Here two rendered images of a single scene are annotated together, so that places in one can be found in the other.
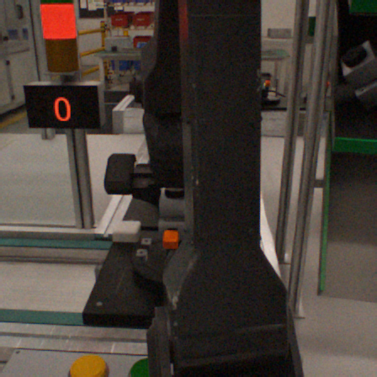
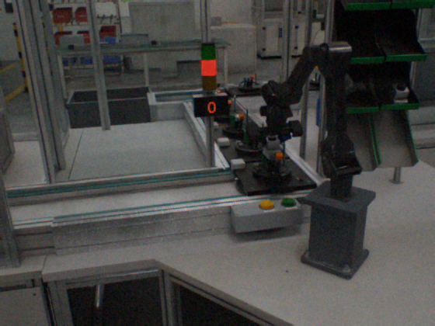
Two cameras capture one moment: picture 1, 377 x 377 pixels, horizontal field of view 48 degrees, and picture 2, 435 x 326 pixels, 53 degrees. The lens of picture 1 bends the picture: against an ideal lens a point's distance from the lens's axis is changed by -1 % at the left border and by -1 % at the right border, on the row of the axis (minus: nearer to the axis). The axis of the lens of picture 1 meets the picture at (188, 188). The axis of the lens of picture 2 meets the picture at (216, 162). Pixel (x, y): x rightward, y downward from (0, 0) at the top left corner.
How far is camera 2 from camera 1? 0.94 m
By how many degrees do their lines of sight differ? 13
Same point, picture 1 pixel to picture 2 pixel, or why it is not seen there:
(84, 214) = (212, 159)
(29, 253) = (189, 182)
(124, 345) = (271, 198)
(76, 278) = (220, 189)
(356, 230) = not seen: hidden behind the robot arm
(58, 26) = (212, 70)
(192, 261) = (335, 137)
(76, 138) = (210, 120)
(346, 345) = not seen: hidden behind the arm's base
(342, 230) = not seen: hidden behind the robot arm
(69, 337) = (248, 199)
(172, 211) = (273, 146)
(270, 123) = (257, 103)
